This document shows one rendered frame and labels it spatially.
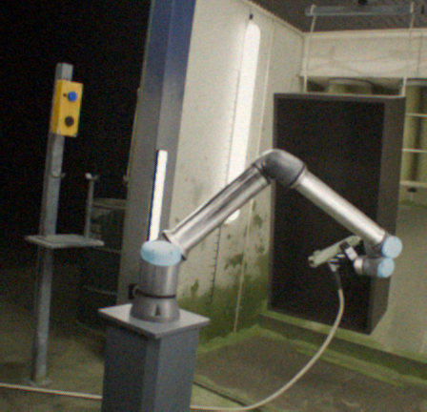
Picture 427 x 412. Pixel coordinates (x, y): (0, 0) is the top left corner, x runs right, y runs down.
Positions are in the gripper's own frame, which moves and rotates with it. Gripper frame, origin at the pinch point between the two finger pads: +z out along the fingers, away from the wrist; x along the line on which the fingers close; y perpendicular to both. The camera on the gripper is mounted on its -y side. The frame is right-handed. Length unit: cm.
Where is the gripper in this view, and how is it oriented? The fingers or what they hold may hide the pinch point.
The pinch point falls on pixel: (330, 257)
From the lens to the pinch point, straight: 257.2
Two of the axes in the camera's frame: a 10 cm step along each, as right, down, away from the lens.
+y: 3.1, 9.4, 1.6
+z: -5.1, 0.2, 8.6
